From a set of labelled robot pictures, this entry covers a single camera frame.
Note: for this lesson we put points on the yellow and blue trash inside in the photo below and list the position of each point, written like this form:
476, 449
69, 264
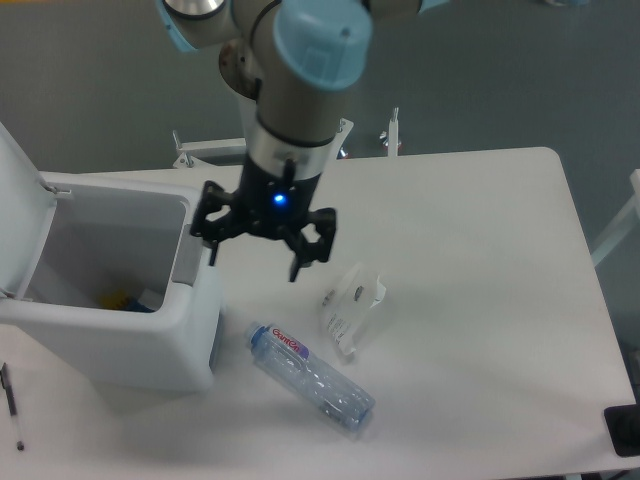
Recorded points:
147, 301

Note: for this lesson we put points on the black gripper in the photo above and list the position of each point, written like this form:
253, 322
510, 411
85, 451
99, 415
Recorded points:
264, 202

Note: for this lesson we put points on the torn white paper package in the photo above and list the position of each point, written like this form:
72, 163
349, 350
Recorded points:
347, 304

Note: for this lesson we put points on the white push-lid trash can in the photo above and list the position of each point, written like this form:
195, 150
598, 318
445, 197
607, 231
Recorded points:
67, 239

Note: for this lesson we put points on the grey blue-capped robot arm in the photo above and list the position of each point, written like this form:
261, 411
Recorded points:
297, 61

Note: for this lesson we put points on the black device at table edge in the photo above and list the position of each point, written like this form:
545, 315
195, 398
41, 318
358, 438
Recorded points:
623, 426

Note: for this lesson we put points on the clear plastic water bottle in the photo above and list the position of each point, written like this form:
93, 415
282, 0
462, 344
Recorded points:
290, 362

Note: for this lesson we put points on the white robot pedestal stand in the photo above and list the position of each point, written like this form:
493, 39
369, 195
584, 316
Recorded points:
210, 147

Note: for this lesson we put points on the white frame post with bolt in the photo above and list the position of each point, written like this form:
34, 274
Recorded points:
390, 138

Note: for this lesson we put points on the black and clear pen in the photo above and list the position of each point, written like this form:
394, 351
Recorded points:
12, 406

